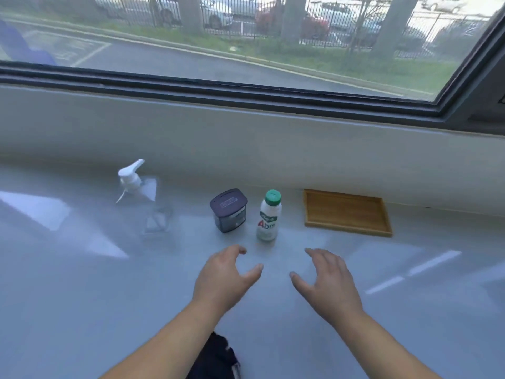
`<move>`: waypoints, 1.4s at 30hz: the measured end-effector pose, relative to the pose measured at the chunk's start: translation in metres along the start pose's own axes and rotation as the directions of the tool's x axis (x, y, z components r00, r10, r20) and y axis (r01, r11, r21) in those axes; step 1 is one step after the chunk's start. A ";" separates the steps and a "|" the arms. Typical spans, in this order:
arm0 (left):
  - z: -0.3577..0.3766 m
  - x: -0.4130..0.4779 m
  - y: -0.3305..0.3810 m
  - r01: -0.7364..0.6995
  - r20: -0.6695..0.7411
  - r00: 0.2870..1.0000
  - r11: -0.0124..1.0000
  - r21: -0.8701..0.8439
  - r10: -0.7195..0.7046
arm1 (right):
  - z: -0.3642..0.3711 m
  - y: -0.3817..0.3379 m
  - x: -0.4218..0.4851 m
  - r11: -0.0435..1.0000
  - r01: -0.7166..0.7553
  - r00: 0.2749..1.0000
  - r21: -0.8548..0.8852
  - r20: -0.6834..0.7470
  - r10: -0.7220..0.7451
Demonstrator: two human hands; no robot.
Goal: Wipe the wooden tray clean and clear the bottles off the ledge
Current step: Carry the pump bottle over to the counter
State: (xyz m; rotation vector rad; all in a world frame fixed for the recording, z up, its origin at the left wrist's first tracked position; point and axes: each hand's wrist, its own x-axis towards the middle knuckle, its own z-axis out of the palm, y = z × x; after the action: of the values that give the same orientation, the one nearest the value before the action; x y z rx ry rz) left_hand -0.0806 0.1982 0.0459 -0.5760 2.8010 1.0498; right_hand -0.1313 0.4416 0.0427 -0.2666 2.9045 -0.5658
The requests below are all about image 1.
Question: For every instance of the white bottle green cap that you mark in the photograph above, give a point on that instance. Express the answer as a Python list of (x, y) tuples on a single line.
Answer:
[(269, 217)]

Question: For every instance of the person's right forearm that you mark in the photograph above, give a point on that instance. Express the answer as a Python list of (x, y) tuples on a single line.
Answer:
[(375, 347)]

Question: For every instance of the wooden tray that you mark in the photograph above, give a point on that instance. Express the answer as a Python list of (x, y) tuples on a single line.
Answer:
[(347, 213)]

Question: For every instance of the person's left hand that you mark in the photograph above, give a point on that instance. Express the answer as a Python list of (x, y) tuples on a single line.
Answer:
[(221, 280)]

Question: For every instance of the person's left forearm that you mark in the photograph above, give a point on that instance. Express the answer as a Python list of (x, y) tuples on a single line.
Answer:
[(165, 343)]

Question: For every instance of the dark blue cloth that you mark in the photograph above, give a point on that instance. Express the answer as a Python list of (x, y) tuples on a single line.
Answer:
[(213, 359)]

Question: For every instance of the clear pump dispenser bottle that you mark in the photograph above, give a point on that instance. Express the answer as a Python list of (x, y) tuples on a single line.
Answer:
[(132, 179)]

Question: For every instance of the dark purple lidded container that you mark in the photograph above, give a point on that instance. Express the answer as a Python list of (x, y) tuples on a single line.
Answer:
[(229, 211)]

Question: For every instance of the dark window frame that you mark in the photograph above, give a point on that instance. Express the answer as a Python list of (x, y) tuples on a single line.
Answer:
[(236, 90)]

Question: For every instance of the blue pole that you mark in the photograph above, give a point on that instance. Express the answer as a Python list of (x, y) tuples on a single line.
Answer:
[(19, 43)]

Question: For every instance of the person's right hand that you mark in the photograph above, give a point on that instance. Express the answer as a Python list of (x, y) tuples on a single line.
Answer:
[(335, 288)]

